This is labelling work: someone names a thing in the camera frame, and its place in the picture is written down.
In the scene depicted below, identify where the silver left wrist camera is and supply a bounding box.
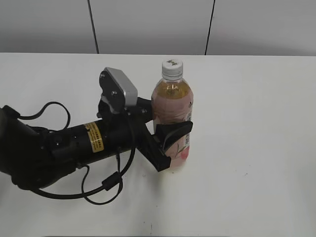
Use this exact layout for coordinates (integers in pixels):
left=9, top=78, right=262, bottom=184
left=99, top=67, right=138, bottom=114

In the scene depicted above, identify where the pink label oolong tea bottle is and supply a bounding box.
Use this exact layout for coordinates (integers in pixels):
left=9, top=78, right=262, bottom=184
left=151, top=76, right=194, bottom=169

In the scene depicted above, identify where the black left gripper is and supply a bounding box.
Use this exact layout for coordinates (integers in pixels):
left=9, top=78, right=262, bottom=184
left=97, top=97, right=193, bottom=172

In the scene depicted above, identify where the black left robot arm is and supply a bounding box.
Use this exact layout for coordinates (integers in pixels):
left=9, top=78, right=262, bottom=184
left=0, top=98, right=193, bottom=190

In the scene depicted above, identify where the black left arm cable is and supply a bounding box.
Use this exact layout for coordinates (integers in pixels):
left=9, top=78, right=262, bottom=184
left=16, top=101, right=136, bottom=205

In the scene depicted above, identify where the white bottle cap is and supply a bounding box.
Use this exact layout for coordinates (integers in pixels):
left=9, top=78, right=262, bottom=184
left=161, top=59, right=183, bottom=81

